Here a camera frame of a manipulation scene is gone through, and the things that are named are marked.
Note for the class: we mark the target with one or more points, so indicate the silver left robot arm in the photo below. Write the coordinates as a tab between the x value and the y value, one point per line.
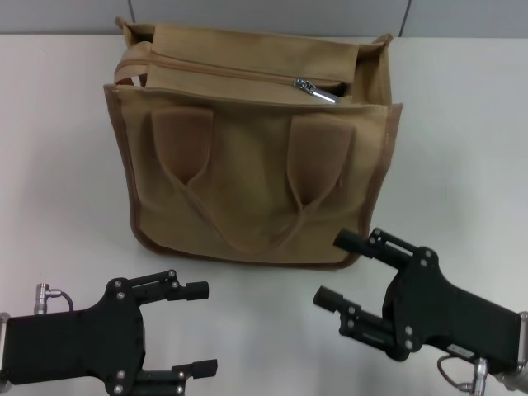
3	346

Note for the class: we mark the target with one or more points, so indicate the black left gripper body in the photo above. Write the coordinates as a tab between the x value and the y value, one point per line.
78	346

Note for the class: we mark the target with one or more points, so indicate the silver metal zipper slider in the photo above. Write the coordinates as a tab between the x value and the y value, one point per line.
315	92

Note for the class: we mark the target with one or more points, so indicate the khaki canvas food bag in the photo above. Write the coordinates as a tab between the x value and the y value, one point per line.
255	173

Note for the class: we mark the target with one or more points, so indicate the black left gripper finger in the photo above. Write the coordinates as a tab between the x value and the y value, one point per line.
177	377
191	290

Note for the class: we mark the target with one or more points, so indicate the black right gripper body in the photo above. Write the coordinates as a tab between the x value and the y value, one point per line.
445	317

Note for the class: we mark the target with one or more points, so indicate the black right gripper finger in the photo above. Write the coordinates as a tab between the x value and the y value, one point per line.
363	323
371	245

